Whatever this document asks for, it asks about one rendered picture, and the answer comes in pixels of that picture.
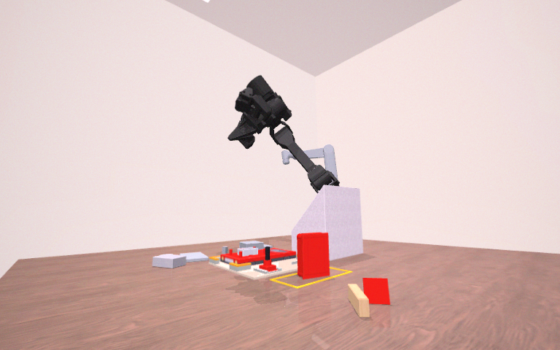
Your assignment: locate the beige wooden block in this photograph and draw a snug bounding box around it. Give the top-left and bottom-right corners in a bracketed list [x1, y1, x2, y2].
[348, 284, 370, 317]

